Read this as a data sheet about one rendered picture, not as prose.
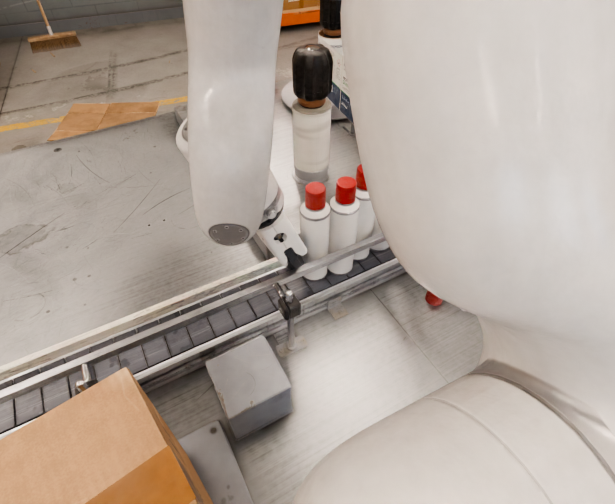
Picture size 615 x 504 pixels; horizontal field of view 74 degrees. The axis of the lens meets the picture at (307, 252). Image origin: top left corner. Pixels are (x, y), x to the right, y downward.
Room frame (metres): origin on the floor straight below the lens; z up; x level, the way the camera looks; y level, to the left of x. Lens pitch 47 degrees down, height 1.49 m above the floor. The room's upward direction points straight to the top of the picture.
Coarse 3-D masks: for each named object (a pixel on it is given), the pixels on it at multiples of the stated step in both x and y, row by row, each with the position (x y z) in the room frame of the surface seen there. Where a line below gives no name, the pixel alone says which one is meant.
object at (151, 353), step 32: (384, 256) 0.55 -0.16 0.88; (288, 288) 0.47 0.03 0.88; (320, 288) 0.47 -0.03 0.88; (160, 320) 0.40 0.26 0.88; (224, 320) 0.40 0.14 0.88; (128, 352) 0.34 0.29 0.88; (160, 352) 0.34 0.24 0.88; (0, 384) 0.28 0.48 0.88; (64, 384) 0.28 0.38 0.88; (0, 416) 0.23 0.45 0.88; (32, 416) 0.23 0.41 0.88
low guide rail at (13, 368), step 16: (240, 272) 0.48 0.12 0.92; (256, 272) 0.49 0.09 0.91; (208, 288) 0.44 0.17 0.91; (224, 288) 0.46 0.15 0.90; (160, 304) 0.41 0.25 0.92; (176, 304) 0.41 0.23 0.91; (128, 320) 0.38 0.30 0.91; (144, 320) 0.39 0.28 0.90; (80, 336) 0.35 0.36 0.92; (96, 336) 0.35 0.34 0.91; (48, 352) 0.32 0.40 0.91; (64, 352) 0.33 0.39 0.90; (0, 368) 0.29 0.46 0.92; (16, 368) 0.29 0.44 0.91
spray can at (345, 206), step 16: (336, 192) 0.52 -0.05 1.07; (352, 192) 0.51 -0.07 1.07; (336, 208) 0.51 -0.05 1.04; (352, 208) 0.51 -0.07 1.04; (336, 224) 0.50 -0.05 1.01; (352, 224) 0.50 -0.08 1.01; (336, 240) 0.50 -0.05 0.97; (352, 240) 0.51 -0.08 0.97; (352, 256) 0.51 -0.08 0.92; (336, 272) 0.50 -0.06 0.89
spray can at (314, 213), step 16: (320, 192) 0.50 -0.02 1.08; (304, 208) 0.51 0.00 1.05; (320, 208) 0.50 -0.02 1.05; (304, 224) 0.49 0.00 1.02; (320, 224) 0.49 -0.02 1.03; (304, 240) 0.49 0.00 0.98; (320, 240) 0.49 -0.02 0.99; (304, 256) 0.49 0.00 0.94; (320, 256) 0.49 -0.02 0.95; (320, 272) 0.49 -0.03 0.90
